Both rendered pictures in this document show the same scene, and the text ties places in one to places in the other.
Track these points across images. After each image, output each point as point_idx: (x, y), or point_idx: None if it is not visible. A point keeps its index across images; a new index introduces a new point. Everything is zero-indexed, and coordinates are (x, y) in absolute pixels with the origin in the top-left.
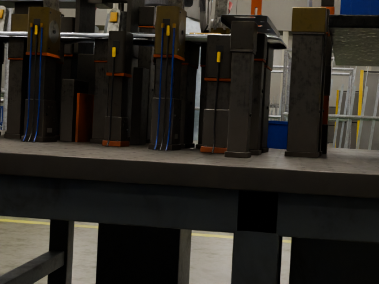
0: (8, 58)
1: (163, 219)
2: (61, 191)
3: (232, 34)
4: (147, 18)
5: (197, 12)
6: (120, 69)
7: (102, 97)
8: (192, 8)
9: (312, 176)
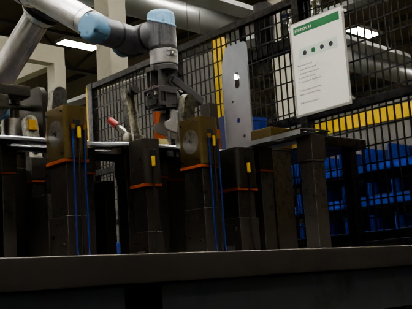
0: None
1: (405, 298)
2: (349, 284)
3: (312, 145)
4: None
5: (175, 125)
6: (159, 179)
7: (89, 214)
8: (170, 121)
9: None
